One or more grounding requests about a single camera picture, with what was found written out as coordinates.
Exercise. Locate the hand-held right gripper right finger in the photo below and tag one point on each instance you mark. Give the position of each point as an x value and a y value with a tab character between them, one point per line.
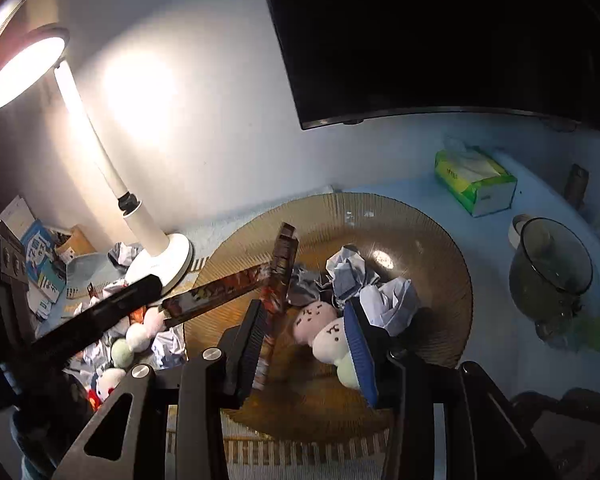
362	355

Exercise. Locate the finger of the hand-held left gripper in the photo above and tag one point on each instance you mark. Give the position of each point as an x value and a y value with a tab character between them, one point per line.
130	297

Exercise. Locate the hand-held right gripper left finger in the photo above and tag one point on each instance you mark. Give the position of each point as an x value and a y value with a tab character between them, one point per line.
252	355

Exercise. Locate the pink white green dango plush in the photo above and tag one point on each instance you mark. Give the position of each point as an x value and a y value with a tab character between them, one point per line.
325	335
139	336

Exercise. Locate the long orange brown snack wrapper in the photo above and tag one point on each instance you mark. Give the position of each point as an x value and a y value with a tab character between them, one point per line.
215	292

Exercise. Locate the amber ribbed glass bowl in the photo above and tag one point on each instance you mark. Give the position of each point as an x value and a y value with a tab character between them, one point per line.
405	240

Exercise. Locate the person's left forearm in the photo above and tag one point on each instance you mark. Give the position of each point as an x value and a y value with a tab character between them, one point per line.
30	460

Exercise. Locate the white desk lamp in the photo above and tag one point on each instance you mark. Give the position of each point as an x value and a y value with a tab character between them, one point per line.
145	230

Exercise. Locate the blue book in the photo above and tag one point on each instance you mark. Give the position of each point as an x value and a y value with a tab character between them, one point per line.
40	255

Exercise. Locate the cardboard box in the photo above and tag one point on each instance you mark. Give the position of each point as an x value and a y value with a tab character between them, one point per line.
80	242

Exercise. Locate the crumpled grey paper ball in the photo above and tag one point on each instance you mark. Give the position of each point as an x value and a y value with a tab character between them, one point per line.
307	287

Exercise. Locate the long dark brown snack wrapper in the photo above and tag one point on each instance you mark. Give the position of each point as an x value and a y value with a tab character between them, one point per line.
281	270

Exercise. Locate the white red plush toy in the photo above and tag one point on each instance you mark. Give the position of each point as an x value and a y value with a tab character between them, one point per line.
109	385

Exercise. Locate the patterned blue mat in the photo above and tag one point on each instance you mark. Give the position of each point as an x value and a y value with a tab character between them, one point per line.
300	460

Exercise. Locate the white tape roll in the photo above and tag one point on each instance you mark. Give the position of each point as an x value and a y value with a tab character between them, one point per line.
516	230

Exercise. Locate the dark glass cup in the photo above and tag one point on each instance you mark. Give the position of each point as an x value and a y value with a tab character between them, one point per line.
550	270

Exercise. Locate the green tissue pack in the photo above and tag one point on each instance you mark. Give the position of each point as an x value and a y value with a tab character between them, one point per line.
475	180

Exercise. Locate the black monitor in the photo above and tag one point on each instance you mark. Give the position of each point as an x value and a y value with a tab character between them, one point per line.
430	35

